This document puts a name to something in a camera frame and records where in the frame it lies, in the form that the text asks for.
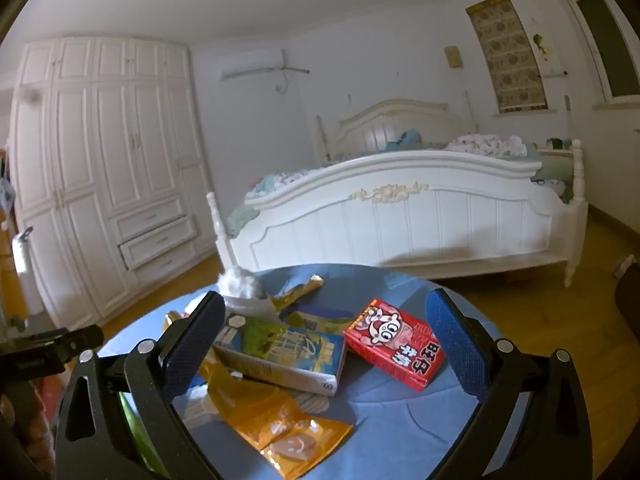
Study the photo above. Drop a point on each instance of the beige wall panel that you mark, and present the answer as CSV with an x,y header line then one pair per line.
x,y
452,56

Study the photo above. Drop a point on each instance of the blue tablecloth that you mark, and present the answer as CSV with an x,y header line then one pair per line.
x,y
400,420

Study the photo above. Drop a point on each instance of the white framed window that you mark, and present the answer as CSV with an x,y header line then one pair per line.
x,y
605,30

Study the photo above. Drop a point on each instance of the hanging blue white bag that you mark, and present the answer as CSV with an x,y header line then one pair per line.
x,y
5,190

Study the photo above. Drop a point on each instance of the blue green carton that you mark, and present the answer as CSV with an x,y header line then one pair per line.
x,y
285,355

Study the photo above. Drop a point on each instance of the red cloth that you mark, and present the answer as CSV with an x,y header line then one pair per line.
x,y
42,395

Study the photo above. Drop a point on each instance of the blue pillow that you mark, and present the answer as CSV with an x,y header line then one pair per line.
x,y
407,140

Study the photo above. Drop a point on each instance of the green pillow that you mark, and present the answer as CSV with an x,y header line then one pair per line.
x,y
550,170

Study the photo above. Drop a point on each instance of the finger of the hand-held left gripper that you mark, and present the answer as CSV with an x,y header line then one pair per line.
x,y
75,341

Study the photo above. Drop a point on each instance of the red cartoon carton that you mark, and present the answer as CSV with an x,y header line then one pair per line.
x,y
392,342

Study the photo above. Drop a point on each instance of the dark object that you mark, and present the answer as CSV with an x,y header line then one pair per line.
x,y
630,300

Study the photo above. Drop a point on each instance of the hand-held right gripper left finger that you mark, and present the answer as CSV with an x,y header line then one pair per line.
x,y
185,355

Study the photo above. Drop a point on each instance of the floral roller blind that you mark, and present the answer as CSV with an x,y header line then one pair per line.
x,y
507,55

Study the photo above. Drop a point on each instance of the blue plastic wrapper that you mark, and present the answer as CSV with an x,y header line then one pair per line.
x,y
325,309

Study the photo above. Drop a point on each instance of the gold snack wrapper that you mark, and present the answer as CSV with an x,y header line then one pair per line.
x,y
300,292

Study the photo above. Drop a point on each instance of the white wardrobe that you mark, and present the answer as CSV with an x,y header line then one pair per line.
x,y
100,160

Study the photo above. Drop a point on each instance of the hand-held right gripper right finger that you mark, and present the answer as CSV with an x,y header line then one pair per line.
x,y
460,350

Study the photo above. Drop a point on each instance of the white wooden bed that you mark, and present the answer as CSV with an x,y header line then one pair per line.
x,y
400,220

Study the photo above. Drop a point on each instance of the floral quilt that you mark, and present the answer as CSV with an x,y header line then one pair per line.
x,y
482,145

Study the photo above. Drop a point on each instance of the orange wooden door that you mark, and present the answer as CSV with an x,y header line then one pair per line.
x,y
7,250

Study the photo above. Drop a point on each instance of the green blanket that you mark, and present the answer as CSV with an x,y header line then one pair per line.
x,y
240,217

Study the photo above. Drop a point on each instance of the white stick vacuum cleaner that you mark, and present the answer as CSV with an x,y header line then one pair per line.
x,y
20,260

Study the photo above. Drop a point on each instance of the orange plastic wrapper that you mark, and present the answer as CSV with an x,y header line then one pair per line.
x,y
260,410

